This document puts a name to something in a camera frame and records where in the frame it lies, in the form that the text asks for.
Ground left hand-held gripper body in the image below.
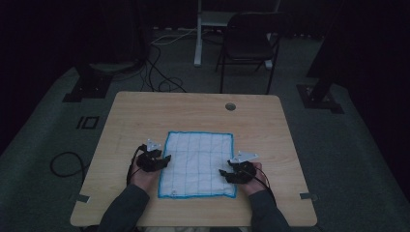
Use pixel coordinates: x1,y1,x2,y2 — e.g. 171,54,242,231
135,138,164,173

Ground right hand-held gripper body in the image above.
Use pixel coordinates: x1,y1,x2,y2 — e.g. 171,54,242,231
227,151,259,185

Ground white towel with blue edge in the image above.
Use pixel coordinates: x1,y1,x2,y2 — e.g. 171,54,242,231
157,130,238,200

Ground person's left hand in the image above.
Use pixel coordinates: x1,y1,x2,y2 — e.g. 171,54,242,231
130,154,161,195

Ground person's right hand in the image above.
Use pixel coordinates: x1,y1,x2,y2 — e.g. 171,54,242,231
240,161,269,197

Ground black folding chair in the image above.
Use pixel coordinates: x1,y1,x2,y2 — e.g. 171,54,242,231
215,12,292,96

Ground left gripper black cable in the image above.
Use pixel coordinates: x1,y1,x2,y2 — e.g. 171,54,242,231
126,144,148,187

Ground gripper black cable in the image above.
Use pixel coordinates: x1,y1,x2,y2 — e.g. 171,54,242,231
126,144,148,187
245,166,278,205

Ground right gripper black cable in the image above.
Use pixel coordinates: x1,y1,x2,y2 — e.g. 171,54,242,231
245,166,278,205

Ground black tangled floor cables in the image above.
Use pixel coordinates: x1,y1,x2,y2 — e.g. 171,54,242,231
140,41,188,95

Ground black looped floor cable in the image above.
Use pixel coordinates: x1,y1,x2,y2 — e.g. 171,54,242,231
49,151,89,182

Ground black stand with base plate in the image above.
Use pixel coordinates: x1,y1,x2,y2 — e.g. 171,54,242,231
62,62,114,103
296,0,345,115

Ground white floor cable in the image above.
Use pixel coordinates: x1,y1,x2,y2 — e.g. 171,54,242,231
149,28,198,46

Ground white desk frame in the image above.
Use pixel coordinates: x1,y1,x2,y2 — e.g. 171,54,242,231
192,0,282,71

